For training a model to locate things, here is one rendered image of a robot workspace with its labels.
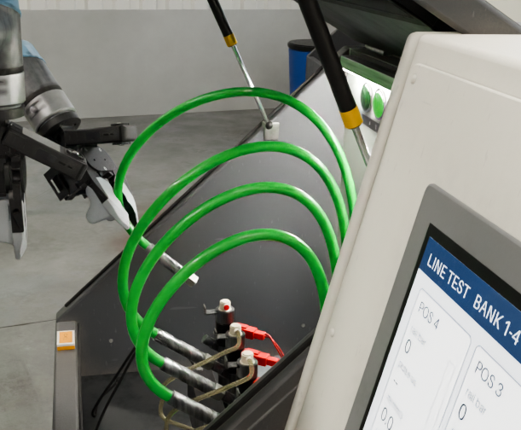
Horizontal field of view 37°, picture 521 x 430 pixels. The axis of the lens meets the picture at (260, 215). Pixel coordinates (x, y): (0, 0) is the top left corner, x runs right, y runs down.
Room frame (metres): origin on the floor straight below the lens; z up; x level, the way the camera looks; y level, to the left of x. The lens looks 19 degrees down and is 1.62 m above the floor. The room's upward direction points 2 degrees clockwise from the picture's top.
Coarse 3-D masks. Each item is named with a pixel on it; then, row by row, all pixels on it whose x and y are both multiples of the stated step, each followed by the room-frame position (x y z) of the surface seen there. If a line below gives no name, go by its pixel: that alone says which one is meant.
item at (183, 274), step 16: (224, 240) 0.83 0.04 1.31; (240, 240) 0.83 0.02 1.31; (256, 240) 0.83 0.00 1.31; (272, 240) 0.84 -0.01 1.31; (288, 240) 0.84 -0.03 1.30; (208, 256) 0.82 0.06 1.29; (304, 256) 0.84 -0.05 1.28; (192, 272) 0.81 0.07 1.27; (320, 272) 0.85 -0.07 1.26; (176, 288) 0.81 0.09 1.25; (320, 288) 0.85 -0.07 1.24; (160, 304) 0.80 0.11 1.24; (320, 304) 0.85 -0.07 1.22; (144, 320) 0.80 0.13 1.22; (144, 336) 0.80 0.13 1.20; (144, 352) 0.80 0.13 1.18; (144, 368) 0.80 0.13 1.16; (160, 384) 0.81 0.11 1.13; (176, 400) 0.81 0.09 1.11; (192, 400) 0.82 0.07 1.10; (208, 416) 0.82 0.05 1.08
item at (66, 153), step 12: (12, 132) 0.99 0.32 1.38; (24, 132) 1.00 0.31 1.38; (12, 144) 0.99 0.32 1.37; (24, 144) 1.00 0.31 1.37; (36, 144) 0.99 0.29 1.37; (48, 144) 1.01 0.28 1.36; (36, 156) 0.99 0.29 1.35; (48, 156) 1.00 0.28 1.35; (60, 156) 1.00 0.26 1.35; (72, 156) 1.01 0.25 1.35; (60, 168) 1.00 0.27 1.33; (72, 168) 1.00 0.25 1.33; (84, 168) 1.01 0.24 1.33
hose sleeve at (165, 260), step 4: (152, 244) 1.17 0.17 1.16; (148, 248) 1.16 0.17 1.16; (152, 248) 1.16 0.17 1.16; (148, 252) 1.16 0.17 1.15; (164, 256) 1.16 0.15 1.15; (168, 256) 1.17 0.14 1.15; (160, 260) 1.16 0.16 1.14; (164, 260) 1.16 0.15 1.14; (168, 260) 1.16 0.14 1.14; (172, 260) 1.16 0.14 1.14; (164, 264) 1.16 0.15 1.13; (168, 264) 1.16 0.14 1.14; (172, 264) 1.16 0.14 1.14; (176, 264) 1.16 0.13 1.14; (180, 264) 1.16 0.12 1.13; (168, 268) 1.16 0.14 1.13; (172, 268) 1.16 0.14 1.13; (176, 268) 1.16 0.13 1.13; (180, 268) 1.16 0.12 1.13; (172, 272) 1.16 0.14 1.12; (176, 272) 1.15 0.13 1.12
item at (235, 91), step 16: (208, 96) 1.15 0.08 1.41; (224, 96) 1.15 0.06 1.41; (272, 96) 1.13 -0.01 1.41; (288, 96) 1.13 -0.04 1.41; (176, 112) 1.16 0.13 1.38; (304, 112) 1.13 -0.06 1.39; (320, 128) 1.12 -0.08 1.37; (336, 144) 1.12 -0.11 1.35; (128, 160) 1.17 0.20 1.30; (352, 192) 1.11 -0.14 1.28; (352, 208) 1.11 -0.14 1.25; (144, 240) 1.17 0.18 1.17
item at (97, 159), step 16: (48, 128) 1.22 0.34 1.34; (64, 128) 1.24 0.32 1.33; (64, 144) 1.22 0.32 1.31; (96, 144) 1.24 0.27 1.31; (96, 160) 1.20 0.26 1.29; (112, 160) 1.24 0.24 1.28; (48, 176) 1.20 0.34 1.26; (64, 176) 1.19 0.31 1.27; (64, 192) 1.18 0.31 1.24; (80, 192) 1.21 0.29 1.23
